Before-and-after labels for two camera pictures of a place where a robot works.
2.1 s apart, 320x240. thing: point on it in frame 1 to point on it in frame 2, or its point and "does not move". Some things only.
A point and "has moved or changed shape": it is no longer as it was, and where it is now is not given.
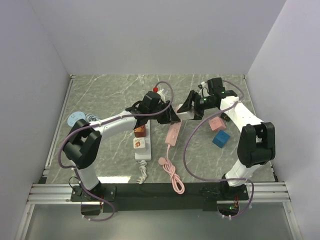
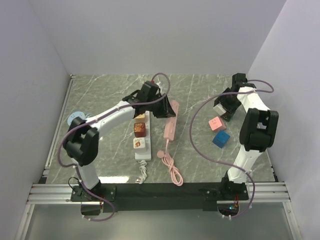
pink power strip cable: x=178 y=185 has moved or changed shape
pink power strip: x=173 y=133 has moved or changed shape
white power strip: x=144 y=154 does not move
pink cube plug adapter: x=217 y=124 does not move
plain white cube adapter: x=189 y=115 has moved or changed shape
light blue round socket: x=74 y=117 does not move
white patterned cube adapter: x=139 y=143 does not move
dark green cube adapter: x=225 y=117 does not move
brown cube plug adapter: x=140 y=132 does not move
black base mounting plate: x=149 y=198 does not move
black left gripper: x=169 y=116 to x=166 y=110
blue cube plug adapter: x=221 y=138 does not move
